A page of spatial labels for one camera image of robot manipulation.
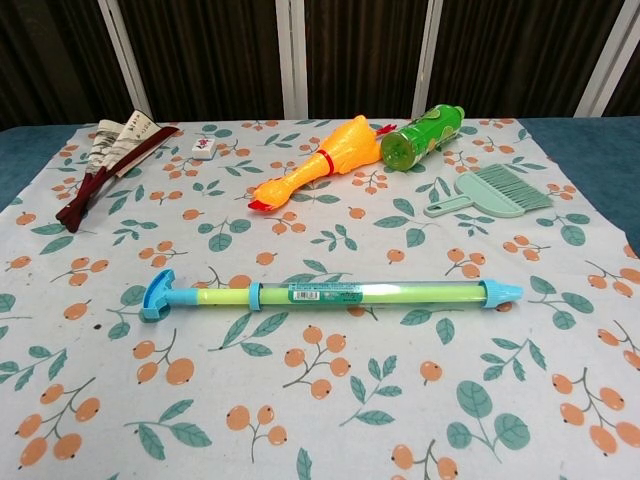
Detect blue green water pump toy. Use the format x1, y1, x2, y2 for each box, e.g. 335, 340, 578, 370
141, 268, 525, 325

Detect yellow rubber chicken toy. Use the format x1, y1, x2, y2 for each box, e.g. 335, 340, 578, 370
248, 114, 396, 216

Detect green plastic bottle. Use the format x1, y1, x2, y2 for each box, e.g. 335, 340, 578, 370
380, 103, 467, 174

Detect white mahjong tile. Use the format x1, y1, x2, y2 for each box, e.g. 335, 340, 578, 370
190, 134, 217, 160

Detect floral fruit print tablecloth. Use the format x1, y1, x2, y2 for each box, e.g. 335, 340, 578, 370
0, 117, 640, 480

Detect mint green mini brush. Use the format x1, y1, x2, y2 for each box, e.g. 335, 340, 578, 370
474, 163, 554, 216

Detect folding fan with maroon ribs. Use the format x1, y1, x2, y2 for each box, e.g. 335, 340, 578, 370
55, 109, 181, 235

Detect white divider frame post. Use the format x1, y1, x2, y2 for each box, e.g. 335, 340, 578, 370
275, 0, 309, 120
414, 0, 456, 119
574, 0, 640, 117
97, 0, 154, 121

